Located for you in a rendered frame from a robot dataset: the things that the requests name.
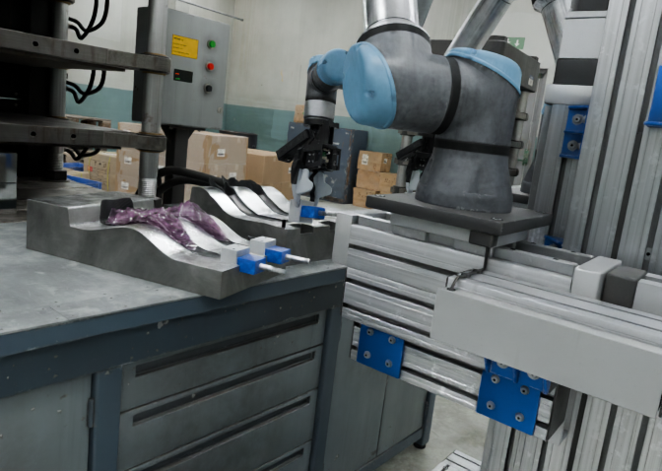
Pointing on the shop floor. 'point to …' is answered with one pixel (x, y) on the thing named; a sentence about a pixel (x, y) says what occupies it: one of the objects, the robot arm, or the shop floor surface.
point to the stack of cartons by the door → (372, 176)
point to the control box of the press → (186, 84)
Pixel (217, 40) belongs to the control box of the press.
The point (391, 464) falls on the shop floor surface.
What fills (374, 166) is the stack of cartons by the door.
